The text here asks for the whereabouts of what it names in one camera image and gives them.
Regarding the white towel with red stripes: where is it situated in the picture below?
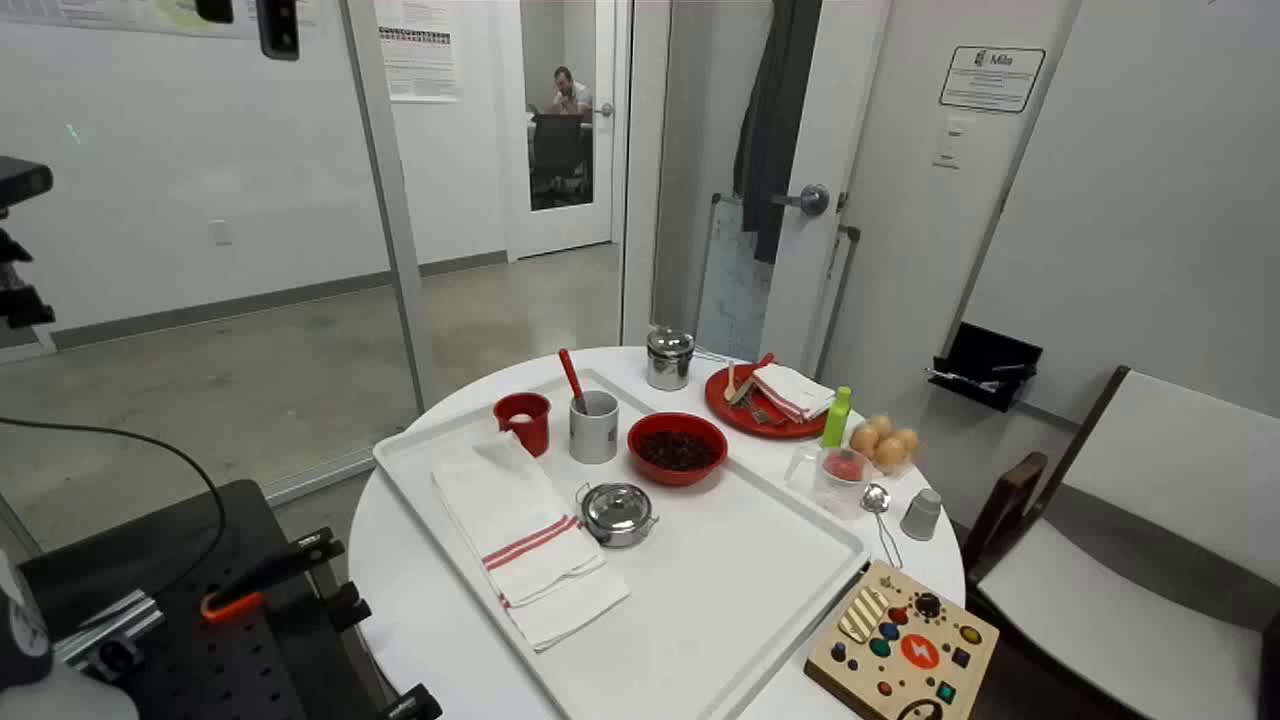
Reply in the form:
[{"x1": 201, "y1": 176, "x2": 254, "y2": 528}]
[{"x1": 433, "y1": 440, "x2": 632, "y2": 650}]

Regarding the steel canister with lid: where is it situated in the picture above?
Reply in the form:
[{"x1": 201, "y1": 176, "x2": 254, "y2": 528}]
[{"x1": 648, "y1": 329, "x2": 691, "y2": 393}]

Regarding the white mug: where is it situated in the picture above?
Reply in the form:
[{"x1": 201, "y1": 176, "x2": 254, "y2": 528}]
[{"x1": 566, "y1": 393, "x2": 621, "y2": 464}]

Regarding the red spoon in mug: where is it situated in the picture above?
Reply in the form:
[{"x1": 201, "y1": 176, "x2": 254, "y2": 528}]
[{"x1": 556, "y1": 346, "x2": 589, "y2": 413}]

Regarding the red bowl with dark food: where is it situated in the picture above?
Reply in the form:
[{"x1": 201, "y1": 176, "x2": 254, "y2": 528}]
[{"x1": 626, "y1": 413, "x2": 727, "y2": 489}]

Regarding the red plate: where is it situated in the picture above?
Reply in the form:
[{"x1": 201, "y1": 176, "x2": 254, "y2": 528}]
[{"x1": 702, "y1": 367, "x2": 825, "y2": 440}]

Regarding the red cup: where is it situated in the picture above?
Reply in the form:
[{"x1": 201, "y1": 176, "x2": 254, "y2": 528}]
[{"x1": 491, "y1": 393, "x2": 551, "y2": 455}]

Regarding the small steel lidded pot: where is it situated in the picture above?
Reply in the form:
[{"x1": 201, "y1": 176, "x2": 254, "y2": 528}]
[{"x1": 581, "y1": 485, "x2": 656, "y2": 549}]

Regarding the white folded napkin on plate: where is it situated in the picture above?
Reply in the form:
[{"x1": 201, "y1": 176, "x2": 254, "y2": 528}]
[{"x1": 750, "y1": 362, "x2": 832, "y2": 418}]

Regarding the green bottle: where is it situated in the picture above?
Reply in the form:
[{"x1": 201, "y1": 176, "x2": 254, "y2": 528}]
[{"x1": 820, "y1": 384, "x2": 850, "y2": 450}]

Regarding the large white tray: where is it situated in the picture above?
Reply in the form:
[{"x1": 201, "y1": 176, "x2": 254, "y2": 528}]
[{"x1": 376, "y1": 409, "x2": 863, "y2": 720}]

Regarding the clear container with red content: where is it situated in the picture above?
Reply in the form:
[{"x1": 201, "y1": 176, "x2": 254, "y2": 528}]
[{"x1": 816, "y1": 446, "x2": 869, "y2": 490}]

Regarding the black coat hanging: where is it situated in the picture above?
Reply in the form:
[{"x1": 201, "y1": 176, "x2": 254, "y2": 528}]
[{"x1": 732, "y1": 0, "x2": 825, "y2": 263}]

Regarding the metal spoon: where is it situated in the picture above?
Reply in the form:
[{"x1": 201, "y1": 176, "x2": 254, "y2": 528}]
[{"x1": 863, "y1": 485, "x2": 904, "y2": 568}]

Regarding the person behind window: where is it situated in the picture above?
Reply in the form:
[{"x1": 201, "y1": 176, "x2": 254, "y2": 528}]
[{"x1": 549, "y1": 66, "x2": 592, "y2": 115}]

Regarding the small grey shaker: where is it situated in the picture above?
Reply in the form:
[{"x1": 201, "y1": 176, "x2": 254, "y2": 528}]
[{"x1": 899, "y1": 489, "x2": 943, "y2": 540}]

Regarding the wooden busy board with buttons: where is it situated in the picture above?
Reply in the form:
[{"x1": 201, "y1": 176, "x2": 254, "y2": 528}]
[{"x1": 802, "y1": 560, "x2": 999, "y2": 720}]

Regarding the black perforated mounting table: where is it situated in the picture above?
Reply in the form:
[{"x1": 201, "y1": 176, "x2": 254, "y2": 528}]
[{"x1": 18, "y1": 481, "x2": 442, "y2": 720}]

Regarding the black wall file holder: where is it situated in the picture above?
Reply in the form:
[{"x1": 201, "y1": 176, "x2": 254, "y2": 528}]
[{"x1": 926, "y1": 322, "x2": 1043, "y2": 413}]

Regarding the black clamp with orange handle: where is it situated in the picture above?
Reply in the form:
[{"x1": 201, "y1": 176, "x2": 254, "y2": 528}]
[{"x1": 201, "y1": 528, "x2": 344, "y2": 627}]

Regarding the grey door with handle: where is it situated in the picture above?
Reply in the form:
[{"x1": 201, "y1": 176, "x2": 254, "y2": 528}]
[{"x1": 691, "y1": 0, "x2": 1082, "y2": 432}]

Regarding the wall notice sign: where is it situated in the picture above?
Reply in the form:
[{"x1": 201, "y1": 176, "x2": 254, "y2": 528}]
[{"x1": 940, "y1": 44, "x2": 1046, "y2": 115}]

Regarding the black cable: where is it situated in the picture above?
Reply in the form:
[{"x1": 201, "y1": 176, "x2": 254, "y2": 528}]
[{"x1": 0, "y1": 413, "x2": 231, "y2": 565}]

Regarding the black camera stand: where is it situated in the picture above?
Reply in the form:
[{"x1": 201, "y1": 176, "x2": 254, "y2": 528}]
[{"x1": 0, "y1": 155, "x2": 57, "y2": 330}]

